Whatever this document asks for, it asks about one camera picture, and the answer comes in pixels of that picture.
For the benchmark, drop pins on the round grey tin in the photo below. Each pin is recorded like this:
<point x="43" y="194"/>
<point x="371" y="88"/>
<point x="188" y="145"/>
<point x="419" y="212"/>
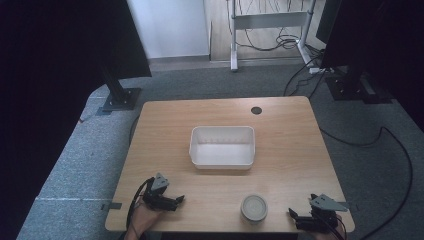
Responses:
<point x="254" y="208"/>

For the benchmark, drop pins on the white plastic bin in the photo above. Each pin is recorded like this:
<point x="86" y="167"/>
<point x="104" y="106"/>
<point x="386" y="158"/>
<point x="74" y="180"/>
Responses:
<point x="222" y="148"/>

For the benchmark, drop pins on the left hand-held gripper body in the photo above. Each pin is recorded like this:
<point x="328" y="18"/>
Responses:
<point x="156" y="191"/>

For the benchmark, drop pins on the black metal stand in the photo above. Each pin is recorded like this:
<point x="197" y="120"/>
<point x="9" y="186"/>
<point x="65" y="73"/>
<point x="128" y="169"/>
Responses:
<point x="353" y="87"/>
<point x="117" y="95"/>

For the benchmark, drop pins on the person's left hand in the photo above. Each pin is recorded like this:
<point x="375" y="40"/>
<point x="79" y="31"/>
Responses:
<point x="146" y="216"/>

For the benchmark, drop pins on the white desk frame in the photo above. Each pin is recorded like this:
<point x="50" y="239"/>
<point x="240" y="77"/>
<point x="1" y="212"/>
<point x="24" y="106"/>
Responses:
<point x="266" y="20"/>

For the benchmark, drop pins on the person's right hand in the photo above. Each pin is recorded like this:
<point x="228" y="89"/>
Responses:
<point x="340" y="230"/>

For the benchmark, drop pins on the black table grommet cap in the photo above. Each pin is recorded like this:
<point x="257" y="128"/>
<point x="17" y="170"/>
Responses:
<point x="256" y="110"/>

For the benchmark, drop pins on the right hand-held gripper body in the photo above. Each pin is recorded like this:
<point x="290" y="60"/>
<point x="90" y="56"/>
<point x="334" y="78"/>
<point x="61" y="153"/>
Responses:
<point x="325" y="211"/>

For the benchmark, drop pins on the black curtain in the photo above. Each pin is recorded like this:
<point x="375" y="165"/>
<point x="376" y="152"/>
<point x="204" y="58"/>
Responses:
<point x="386" y="50"/>
<point x="50" y="83"/>

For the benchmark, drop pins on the white power strip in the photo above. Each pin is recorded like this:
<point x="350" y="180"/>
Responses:
<point x="316" y="70"/>

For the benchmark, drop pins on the grey floor tape strip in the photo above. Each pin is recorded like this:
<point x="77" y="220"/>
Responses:
<point x="111" y="206"/>

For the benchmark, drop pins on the dark monitor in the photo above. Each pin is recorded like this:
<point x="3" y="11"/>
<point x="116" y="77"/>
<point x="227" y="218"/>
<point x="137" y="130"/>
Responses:
<point x="328" y="20"/>

